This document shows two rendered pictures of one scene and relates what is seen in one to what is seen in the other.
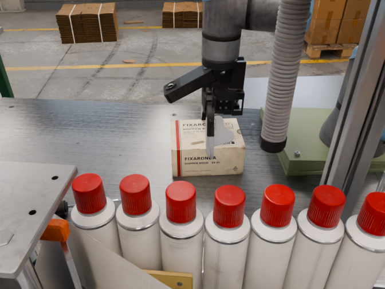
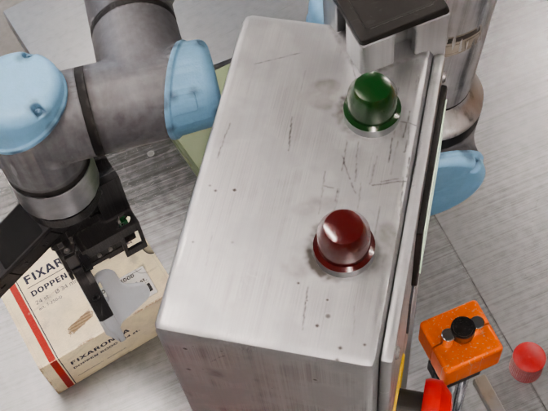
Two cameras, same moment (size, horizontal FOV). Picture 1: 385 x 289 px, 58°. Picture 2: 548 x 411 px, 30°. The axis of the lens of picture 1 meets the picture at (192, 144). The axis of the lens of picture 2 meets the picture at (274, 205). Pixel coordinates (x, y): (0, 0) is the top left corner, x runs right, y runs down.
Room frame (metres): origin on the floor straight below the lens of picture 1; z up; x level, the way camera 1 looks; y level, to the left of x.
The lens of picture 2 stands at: (0.13, -0.06, 1.86)
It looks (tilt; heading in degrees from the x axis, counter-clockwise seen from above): 60 degrees down; 340
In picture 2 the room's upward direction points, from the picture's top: 9 degrees counter-clockwise
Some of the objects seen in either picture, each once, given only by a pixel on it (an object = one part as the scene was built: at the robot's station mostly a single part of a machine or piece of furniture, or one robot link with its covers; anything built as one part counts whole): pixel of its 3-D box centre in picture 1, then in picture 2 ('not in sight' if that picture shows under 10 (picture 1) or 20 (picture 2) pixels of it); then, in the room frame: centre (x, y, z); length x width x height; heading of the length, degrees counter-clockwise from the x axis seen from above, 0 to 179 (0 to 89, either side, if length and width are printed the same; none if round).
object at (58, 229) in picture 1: (54, 226); not in sight; (0.22, 0.13, 1.08); 0.03 x 0.02 x 0.02; 85
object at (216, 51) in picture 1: (220, 46); (52, 172); (0.66, -0.05, 1.10); 0.08 x 0.08 x 0.05
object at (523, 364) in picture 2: not in sight; (527, 361); (0.38, -0.40, 0.85); 0.03 x 0.03 x 0.03
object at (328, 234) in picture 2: not in sight; (343, 237); (0.30, -0.15, 1.49); 0.03 x 0.03 x 0.02
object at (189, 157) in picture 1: (205, 146); (90, 298); (0.66, -0.03, 0.87); 0.16 x 0.12 x 0.07; 94
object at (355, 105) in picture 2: not in sight; (372, 99); (0.36, -0.20, 1.49); 0.03 x 0.03 x 0.02
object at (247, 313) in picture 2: not in sight; (319, 266); (0.34, -0.16, 1.38); 0.17 x 0.10 x 0.19; 140
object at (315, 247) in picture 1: (310, 256); not in sight; (0.27, -0.14, 0.98); 0.05 x 0.05 x 0.20
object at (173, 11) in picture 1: (186, 14); not in sight; (4.82, 0.08, 0.11); 0.65 x 0.54 x 0.22; 91
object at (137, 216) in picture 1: (142, 243); not in sight; (0.28, 0.06, 0.98); 0.05 x 0.05 x 0.20
